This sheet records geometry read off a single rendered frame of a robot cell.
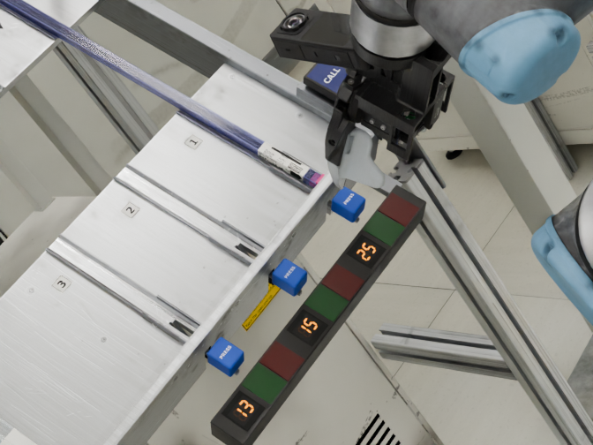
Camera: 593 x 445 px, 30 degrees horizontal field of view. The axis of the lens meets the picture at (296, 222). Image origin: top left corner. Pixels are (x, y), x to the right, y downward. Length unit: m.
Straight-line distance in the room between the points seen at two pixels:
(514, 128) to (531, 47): 0.75
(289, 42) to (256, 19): 2.61
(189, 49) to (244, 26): 2.26
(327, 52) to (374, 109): 0.07
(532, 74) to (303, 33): 0.28
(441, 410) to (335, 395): 0.40
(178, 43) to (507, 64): 0.64
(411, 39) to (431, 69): 0.04
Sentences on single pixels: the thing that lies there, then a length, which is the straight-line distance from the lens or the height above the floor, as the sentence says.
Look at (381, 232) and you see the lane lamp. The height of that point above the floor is 0.66.
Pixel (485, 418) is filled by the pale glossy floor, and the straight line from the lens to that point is 1.93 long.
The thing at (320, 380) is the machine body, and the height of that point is 0.35.
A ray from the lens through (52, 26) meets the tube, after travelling 1.35.
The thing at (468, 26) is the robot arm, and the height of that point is 0.93.
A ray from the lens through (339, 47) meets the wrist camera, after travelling 0.97.
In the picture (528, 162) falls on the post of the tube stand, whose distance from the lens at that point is 1.55.
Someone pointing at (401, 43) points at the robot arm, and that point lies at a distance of 0.91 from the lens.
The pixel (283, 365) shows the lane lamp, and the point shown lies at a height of 0.66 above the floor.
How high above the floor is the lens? 1.24
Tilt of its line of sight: 26 degrees down
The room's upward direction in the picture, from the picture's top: 36 degrees counter-clockwise
